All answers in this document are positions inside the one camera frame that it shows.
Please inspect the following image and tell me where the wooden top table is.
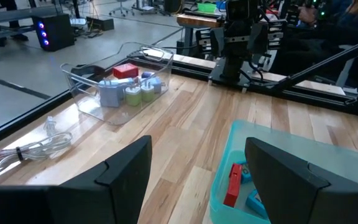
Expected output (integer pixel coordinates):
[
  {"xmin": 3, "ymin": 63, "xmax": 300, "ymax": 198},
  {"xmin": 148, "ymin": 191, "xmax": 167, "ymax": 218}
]
[{"xmin": 176, "ymin": 14, "xmax": 227, "ymax": 57}]

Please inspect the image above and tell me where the green translucent plastic tray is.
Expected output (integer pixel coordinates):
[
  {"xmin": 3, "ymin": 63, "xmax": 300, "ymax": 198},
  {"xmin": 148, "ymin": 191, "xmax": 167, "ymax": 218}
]
[{"xmin": 209, "ymin": 119, "xmax": 358, "ymax": 224}]

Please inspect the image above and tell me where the green plastic bin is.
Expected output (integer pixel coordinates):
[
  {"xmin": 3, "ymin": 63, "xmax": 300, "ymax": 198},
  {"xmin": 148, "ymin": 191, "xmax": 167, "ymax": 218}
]
[{"xmin": 196, "ymin": 2, "xmax": 218, "ymax": 14}]

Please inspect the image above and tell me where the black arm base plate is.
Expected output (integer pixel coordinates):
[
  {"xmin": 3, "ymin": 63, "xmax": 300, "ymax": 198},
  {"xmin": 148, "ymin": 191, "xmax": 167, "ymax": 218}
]
[{"xmin": 208, "ymin": 58, "xmax": 272, "ymax": 91}]

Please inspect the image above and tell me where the black computer tower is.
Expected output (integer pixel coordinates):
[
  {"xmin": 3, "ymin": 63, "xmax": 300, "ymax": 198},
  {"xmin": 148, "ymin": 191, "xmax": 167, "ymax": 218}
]
[{"xmin": 32, "ymin": 12, "xmax": 75, "ymax": 52}]

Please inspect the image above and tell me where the person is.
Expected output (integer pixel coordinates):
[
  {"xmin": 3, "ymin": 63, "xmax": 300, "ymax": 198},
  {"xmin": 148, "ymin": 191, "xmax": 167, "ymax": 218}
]
[{"xmin": 270, "ymin": 0, "xmax": 358, "ymax": 77}]

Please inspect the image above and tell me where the person's hand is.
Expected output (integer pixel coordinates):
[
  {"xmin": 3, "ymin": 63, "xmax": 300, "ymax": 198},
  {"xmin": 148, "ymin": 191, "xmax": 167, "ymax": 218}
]
[{"xmin": 298, "ymin": 6, "xmax": 318, "ymax": 25}]

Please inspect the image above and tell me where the clear lamp power cable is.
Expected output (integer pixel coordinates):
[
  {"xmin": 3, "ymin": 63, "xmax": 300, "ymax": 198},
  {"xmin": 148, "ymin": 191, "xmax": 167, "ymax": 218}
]
[{"xmin": 0, "ymin": 116, "xmax": 73, "ymax": 187}]

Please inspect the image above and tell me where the red cube wall charger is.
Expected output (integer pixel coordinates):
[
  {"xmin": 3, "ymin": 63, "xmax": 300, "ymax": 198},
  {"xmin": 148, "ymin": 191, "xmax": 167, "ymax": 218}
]
[{"xmin": 112, "ymin": 63, "xmax": 139, "ymax": 79}]

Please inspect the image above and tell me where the black aluminium table frame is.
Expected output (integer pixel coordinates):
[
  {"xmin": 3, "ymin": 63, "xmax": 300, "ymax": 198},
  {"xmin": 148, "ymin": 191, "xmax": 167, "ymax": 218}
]
[{"xmin": 0, "ymin": 30, "xmax": 358, "ymax": 150}]

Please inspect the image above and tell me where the teal mini stapler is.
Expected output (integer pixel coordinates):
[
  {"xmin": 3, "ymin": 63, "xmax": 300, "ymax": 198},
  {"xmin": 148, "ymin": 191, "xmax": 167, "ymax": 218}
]
[
  {"xmin": 246, "ymin": 189, "xmax": 269, "ymax": 218},
  {"xmin": 237, "ymin": 161, "xmax": 253, "ymax": 184}
]

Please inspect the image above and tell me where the grey office chair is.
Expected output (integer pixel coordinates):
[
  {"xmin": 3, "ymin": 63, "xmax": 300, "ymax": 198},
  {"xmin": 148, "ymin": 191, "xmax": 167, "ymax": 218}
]
[{"xmin": 109, "ymin": 0, "xmax": 135, "ymax": 17}]

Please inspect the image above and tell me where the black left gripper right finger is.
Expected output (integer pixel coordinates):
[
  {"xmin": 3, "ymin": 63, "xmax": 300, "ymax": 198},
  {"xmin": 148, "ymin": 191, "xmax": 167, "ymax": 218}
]
[{"xmin": 244, "ymin": 136, "xmax": 358, "ymax": 224}]

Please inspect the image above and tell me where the flat black box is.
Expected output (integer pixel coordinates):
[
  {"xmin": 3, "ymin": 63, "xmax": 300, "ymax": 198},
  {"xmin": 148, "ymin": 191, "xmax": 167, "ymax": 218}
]
[{"xmin": 86, "ymin": 16, "xmax": 115, "ymax": 32}]

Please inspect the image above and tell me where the green cube wall charger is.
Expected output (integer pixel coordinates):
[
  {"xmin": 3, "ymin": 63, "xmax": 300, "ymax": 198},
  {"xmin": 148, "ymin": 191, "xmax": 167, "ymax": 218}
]
[
  {"xmin": 140, "ymin": 81, "xmax": 156, "ymax": 103},
  {"xmin": 125, "ymin": 86, "xmax": 142, "ymax": 107}
]

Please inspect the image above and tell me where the clear plastic container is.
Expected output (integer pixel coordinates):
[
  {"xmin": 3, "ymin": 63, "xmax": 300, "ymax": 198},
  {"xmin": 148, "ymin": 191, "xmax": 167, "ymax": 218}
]
[{"xmin": 60, "ymin": 42, "xmax": 175, "ymax": 126}]

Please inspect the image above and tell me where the grey bench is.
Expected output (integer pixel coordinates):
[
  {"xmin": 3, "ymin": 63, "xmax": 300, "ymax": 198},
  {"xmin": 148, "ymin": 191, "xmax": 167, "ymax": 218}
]
[{"xmin": 0, "ymin": 6, "xmax": 48, "ymax": 60}]

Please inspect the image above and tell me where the black cable connector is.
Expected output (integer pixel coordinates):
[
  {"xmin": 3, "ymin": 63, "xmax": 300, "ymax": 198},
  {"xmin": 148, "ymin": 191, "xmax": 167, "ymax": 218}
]
[{"xmin": 70, "ymin": 64, "xmax": 99, "ymax": 77}]

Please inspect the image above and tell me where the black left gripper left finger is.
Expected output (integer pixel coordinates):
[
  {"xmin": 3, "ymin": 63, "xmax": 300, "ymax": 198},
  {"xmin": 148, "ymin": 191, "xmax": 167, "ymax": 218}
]
[{"xmin": 0, "ymin": 135, "xmax": 153, "ymax": 224}]

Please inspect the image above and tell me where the red mini stapler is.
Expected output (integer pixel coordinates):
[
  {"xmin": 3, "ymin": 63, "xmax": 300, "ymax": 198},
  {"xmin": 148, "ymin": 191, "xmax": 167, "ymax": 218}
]
[{"xmin": 223, "ymin": 163, "xmax": 244, "ymax": 208}]

